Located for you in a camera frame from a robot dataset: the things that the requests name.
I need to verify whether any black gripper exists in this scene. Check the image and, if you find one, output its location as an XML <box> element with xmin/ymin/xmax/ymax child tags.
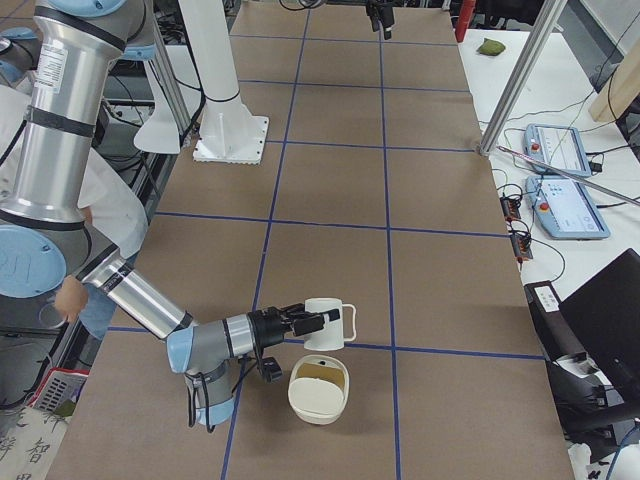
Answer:
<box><xmin>248</xmin><ymin>304</ymin><xmax>340</xmax><ymax>349</ymax></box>
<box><xmin>365</xmin><ymin>0</ymin><xmax>395</xmax><ymax>40</ymax></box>

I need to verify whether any white ribbed mug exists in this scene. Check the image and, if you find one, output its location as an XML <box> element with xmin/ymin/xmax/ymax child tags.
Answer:
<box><xmin>303</xmin><ymin>297</ymin><xmax>357</xmax><ymax>351</ymax></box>

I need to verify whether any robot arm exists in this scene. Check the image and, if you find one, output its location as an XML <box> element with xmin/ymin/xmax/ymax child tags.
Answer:
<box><xmin>1</xmin><ymin>1</ymin><xmax>339</xmax><ymax>430</ymax></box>

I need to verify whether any cream lidded bin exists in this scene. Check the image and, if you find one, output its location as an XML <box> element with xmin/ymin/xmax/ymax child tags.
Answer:
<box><xmin>287</xmin><ymin>354</ymin><xmax>350</xmax><ymax>426</ymax></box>

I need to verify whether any green bean bag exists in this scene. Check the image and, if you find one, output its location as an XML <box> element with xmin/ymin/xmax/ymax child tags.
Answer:
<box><xmin>476</xmin><ymin>38</ymin><xmax>506</xmax><ymax>57</ymax></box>

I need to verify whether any far teach pendant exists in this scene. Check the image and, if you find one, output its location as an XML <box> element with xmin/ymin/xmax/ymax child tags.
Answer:
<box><xmin>524</xmin><ymin>124</ymin><xmax>592</xmax><ymax>177</ymax></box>

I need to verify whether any teach pendant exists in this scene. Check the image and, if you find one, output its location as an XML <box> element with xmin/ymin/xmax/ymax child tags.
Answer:
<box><xmin>524</xmin><ymin>124</ymin><xmax>592</xmax><ymax>177</ymax></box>
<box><xmin>525</xmin><ymin>175</ymin><xmax>610</xmax><ymax>240</ymax></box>

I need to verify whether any far orange terminal block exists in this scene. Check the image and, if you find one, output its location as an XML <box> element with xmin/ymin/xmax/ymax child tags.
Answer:
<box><xmin>500</xmin><ymin>196</ymin><xmax>521</xmax><ymax>222</ymax></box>

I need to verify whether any orange terminal block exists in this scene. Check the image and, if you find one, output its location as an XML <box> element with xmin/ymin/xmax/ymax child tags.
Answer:
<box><xmin>510</xmin><ymin>231</ymin><xmax>533</xmax><ymax>263</ymax></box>
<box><xmin>500</xmin><ymin>196</ymin><xmax>521</xmax><ymax>222</ymax></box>

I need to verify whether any near orange terminal block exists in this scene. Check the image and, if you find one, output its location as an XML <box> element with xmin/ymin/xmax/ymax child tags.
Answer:
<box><xmin>510</xmin><ymin>231</ymin><xmax>533</xmax><ymax>263</ymax></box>

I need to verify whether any person in white shirt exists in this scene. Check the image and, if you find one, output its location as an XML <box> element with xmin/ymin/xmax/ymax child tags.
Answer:
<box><xmin>1</xmin><ymin>86</ymin><xmax>148</xmax><ymax>340</ymax></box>

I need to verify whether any near teach pendant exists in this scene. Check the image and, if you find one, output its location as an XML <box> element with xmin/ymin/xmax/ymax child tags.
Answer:
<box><xmin>525</xmin><ymin>175</ymin><xmax>610</xmax><ymax>240</ymax></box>

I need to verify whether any white plastic basket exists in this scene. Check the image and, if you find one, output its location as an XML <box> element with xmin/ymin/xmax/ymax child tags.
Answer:
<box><xmin>27</xmin><ymin>367</ymin><xmax>90</xmax><ymax>412</ymax></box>

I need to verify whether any black laptop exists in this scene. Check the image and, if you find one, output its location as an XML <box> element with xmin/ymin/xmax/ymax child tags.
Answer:
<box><xmin>560</xmin><ymin>248</ymin><xmax>639</xmax><ymax>401</ymax></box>

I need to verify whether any aluminium frame post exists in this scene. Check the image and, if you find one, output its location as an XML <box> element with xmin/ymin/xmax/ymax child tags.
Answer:
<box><xmin>478</xmin><ymin>0</ymin><xmax>567</xmax><ymax>157</ymax></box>

